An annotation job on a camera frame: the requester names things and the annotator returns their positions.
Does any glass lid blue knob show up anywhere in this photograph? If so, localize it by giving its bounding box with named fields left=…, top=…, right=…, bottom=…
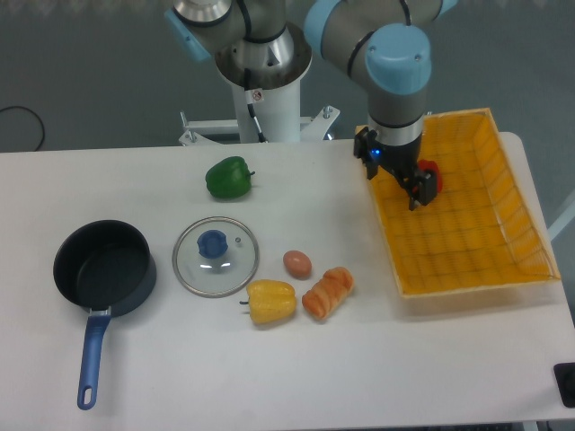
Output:
left=172, top=215, right=261, bottom=298

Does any black floor cable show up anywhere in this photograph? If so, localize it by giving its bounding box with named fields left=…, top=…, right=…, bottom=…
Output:
left=0, top=105, right=46, bottom=153

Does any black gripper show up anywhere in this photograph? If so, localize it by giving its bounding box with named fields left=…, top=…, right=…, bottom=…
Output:
left=353, top=126, right=438, bottom=210

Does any red bell pepper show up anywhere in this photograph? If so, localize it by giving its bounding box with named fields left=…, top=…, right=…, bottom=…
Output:
left=418, top=159, right=443, bottom=193

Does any yellow bell pepper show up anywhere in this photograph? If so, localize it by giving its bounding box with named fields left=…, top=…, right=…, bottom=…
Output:
left=239, top=279, right=297, bottom=325

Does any dark saucepan blue handle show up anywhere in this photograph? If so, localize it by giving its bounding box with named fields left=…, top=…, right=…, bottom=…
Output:
left=53, top=220, right=156, bottom=410

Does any black device at edge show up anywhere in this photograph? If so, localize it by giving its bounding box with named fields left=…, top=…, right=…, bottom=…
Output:
left=553, top=363, right=575, bottom=409

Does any yellow wicker basket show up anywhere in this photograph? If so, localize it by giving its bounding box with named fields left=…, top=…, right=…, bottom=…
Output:
left=368, top=108, right=561, bottom=297

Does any brown egg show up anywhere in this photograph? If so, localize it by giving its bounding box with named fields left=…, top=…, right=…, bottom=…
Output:
left=283, top=251, right=313, bottom=278

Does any green bell pepper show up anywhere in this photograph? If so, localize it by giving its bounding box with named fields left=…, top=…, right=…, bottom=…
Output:
left=205, top=155, right=255, bottom=199

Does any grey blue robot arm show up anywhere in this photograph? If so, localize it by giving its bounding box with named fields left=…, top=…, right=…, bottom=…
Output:
left=164, top=1, right=452, bottom=208

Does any black cable on pedestal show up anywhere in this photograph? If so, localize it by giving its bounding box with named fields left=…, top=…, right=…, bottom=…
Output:
left=243, top=66, right=270, bottom=144

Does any orange croissant bread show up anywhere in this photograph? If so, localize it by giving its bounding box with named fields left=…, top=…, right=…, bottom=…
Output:
left=302, top=267, right=355, bottom=321

